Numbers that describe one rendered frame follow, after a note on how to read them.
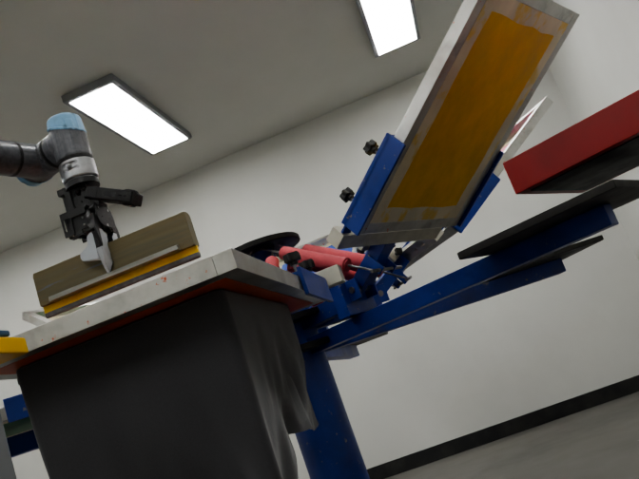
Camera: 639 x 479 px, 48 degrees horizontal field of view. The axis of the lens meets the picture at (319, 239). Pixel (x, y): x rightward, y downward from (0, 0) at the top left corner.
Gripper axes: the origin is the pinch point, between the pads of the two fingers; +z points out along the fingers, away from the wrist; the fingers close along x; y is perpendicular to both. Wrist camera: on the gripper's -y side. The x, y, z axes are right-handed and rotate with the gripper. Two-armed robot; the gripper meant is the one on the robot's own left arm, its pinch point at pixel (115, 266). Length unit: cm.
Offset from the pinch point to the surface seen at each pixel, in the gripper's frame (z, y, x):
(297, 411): 39.7, -21.7, -18.9
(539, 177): 6, -92, -47
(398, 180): -12, -59, -67
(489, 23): -38, -96, -50
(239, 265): 13.1, -29.5, 16.8
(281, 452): 46, -21, -1
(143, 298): 12.6, -11.5, 18.1
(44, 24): -190, 84, -182
